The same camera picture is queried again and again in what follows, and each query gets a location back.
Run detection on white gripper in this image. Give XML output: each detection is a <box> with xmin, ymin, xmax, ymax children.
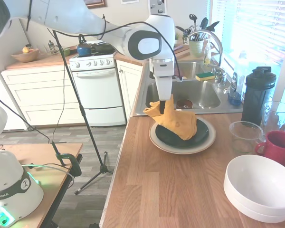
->
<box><xmin>155</xmin><ymin>75</ymin><xmax>173</xmax><ymax>114</ymax></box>

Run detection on yellow terry towel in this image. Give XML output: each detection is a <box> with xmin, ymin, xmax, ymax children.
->
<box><xmin>142</xmin><ymin>94</ymin><xmax>197</xmax><ymax>141</ymax></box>

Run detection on dark blue plate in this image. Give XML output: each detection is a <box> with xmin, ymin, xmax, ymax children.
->
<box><xmin>155</xmin><ymin>118</ymin><xmax>210</xmax><ymax>147</ymax></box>

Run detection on large cream plate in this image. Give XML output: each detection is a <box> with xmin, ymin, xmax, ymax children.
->
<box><xmin>149</xmin><ymin>116</ymin><xmax>216</xmax><ymax>155</ymax></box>

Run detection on small brown bowl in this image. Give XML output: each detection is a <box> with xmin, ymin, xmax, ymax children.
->
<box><xmin>176</xmin><ymin>99</ymin><xmax>193</xmax><ymax>110</ymax></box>

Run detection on white door cabinet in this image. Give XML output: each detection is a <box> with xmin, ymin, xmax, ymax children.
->
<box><xmin>115</xmin><ymin>59</ymin><xmax>143</xmax><ymax>121</ymax></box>

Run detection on stainless steel double sink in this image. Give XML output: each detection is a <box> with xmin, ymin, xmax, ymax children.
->
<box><xmin>134</xmin><ymin>60</ymin><xmax>244</xmax><ymax>117</ymax></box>

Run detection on yellow green sponge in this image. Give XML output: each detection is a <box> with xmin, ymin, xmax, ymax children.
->
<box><xmin>195</xmin><ymin>72</ymin><xmax>216</xmax><ymax>82</ymax></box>

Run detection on wooden cutting board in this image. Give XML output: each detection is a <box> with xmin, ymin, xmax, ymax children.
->
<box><xmin>173</xmin><ymin>44</ymin><xmax>190</xmax><ymax>61</ymax></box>

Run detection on white oven stove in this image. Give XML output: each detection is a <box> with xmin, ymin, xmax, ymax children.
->
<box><xmin>69</xmin><ymin>51</ymin><xmax>127</xmax><ymax>127</ymax></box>

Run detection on yellow liquid soap bottle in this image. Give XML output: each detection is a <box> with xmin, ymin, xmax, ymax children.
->
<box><xmin>203</xmin><ymin>40</ymin><xmax>212</xmax><ymax>66</ymax></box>

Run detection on pale green utensil holder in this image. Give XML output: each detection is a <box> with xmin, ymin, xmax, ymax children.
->
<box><xmin>189</xmin><ymin>39</ymin><xmax>204</xmax><ymax>58</ymax></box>

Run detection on clear bottle blue liquid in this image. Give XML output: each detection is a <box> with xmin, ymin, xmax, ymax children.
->
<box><xmin>228</xmin><ymin>71</ymin><xmax>244</xmax><ymax>106</ymax></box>

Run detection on chrome arched faucet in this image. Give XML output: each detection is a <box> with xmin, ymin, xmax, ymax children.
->
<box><xmin>189</xmin><ymin>30</ymin><xmax>228</xmax><ymax>87</ymax></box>

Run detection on black tripod stand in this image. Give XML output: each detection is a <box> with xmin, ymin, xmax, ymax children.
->
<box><xmin>46</xmin><ymin>27</ymin><xmax>115</xmax><ymax>196</ymax></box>

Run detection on black frying pan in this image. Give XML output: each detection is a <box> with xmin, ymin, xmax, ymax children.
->
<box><xmin>90</xmin><ymin>41</ymin><xmax>116</xmax><ymax>54</ymax></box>

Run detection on clear plastic cup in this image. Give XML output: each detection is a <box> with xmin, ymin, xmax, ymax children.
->
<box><xmin>228</xmin><ymin>121</ymin><xmax>266</xmax><ymax>154</ymax></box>

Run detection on black shaker bottle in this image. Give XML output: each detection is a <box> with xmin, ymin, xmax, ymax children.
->
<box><xmin>241</xmin><ymin>66</ymin><xmax>277</xmax><ymax>126</ymax></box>

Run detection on black slotted spoon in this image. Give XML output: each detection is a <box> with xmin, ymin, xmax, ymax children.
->
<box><xmin>189</xmin><ymin>13</ymin><xmax>198</xmax><ymax>33</ymax></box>

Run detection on blue kettle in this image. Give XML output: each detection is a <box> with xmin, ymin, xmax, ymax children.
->
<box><xmin>76</xmin><ymin>34</ymin><xmax>93</xmax><ymax>57</ymax></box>

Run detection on black pointed turner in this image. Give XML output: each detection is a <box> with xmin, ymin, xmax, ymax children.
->
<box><xmin>207</xmin><ymin>20</ymin><xmax>220</xmax><ymax>33</ymax></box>

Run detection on white poster grey shapes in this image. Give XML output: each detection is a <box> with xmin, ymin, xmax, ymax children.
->
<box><xmin>149</xmin><ymin>0</ymin><xmax>168</xmax><ymax>16</ymax></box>

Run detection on green black clamp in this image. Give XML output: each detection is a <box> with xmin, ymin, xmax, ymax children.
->
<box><xmin>50</xmin><ymin>141</ymin><xmax>83</xmax><ymax>178</ymax></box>

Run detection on clear glass pitcher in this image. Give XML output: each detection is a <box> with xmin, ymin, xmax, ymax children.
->
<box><xmin>261</xmin><ymin>101</ymin><xmax>285</xmax><ymax>133</ymax></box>

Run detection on white ceramic bowl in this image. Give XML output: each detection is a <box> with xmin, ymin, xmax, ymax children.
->
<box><xmin>224</xmin><ymin>190</ymin><xmax>285</xmax><ymax>224</ymax></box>
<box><xmin>223</xmin><ymin>154</ymin><xmax>285</xmax><ymax>213</ymax></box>

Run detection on white window blinds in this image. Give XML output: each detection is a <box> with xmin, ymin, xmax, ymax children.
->
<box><xmin>208</xmin><ymin>0</ymin><xmax>285</xmax><ymax>103</ymax></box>

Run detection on brown framed picture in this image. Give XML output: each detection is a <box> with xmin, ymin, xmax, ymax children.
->
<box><xmin>84</xmin><ymin>0</ymin><xmax>108</xmax><ymax>10</ymax></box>

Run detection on glass french press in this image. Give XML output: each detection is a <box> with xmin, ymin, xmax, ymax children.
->
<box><xmin>47</xmin><ymin>40</ymin><xmax>59</xmax><ymax>56</ymax></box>

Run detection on red mug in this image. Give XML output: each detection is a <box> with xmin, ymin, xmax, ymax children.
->
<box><xmin>254</xmin><ymin>130</ymin><xmax>285</xmax><ymax>167</ymax></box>

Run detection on white drawer cabinet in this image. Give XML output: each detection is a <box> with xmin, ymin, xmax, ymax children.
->
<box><xmin>1</xmin><ymin>64</ymin><xmax>86</xmax><ymax>131</ymax></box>

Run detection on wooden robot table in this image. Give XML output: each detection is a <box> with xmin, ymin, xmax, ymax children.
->
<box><xmin>0</xmin><ymin>142</ymin><xmax>83</xmax><ymax>228</ymax></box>

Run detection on wooden fruit bowl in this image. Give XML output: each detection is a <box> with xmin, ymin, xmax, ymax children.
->
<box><xmin>10</xmin><ymin>47</ymin><xmax>40</xmax><ymax>63</ymax></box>

